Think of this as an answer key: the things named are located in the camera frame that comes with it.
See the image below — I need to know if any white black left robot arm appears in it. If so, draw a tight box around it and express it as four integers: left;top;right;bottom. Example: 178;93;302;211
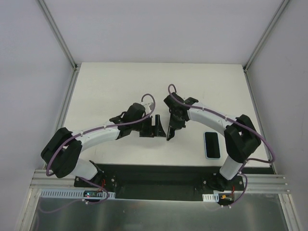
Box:
40;103;166;187

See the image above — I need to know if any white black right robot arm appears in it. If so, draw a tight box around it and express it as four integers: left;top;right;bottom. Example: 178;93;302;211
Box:
164;93;261;192

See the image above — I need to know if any light blue cased phone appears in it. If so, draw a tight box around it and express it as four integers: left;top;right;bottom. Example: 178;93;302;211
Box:
204;132;220;160

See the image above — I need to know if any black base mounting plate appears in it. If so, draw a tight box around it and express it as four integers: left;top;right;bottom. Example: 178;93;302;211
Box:
47;162;276;200

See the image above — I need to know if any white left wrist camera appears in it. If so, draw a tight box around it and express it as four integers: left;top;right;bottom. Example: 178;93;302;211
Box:
141;102;154;114

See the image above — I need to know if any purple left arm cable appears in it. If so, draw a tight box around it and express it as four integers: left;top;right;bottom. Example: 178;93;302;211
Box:
45;93;156;205

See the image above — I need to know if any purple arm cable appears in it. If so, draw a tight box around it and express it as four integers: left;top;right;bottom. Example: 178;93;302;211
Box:
45;93;156;205
167;84;276;210

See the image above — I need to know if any white right cable duct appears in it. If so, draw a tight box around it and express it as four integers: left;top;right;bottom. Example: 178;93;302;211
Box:
202;193;219;203

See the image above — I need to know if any white cable duct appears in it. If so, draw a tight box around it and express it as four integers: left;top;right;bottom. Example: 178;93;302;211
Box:
202;193;219;203
40;189;107;200

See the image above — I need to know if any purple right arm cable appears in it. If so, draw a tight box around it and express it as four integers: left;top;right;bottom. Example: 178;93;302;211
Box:
167;84;276;210

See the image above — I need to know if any white left cable duct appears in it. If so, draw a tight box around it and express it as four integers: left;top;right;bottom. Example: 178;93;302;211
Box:
40;189;107;200

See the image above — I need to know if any horizontal aluminium frame rail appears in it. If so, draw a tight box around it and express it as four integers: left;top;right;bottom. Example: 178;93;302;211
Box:
30;169;80;190

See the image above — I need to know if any left aluminium frame post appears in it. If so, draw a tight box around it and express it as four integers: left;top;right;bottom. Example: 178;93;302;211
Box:
36;0;79;71

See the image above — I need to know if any aluminium frame post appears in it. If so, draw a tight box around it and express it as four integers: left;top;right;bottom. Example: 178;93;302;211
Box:
36;0;79;71
243;0;292;73

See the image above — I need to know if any right aluminium frame post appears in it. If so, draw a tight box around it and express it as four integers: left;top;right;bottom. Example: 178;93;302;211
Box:
243;0;292;73

